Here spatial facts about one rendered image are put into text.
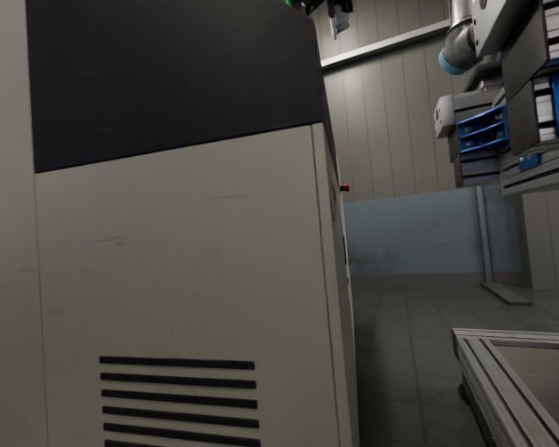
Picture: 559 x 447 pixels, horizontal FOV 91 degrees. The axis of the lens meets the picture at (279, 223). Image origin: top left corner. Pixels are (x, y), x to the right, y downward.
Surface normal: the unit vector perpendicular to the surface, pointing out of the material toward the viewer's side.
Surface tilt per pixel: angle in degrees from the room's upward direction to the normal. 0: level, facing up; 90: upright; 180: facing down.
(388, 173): 90
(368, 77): 90
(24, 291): 90
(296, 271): 90
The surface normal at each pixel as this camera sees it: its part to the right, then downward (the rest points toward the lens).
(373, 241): -0.39, 0.00
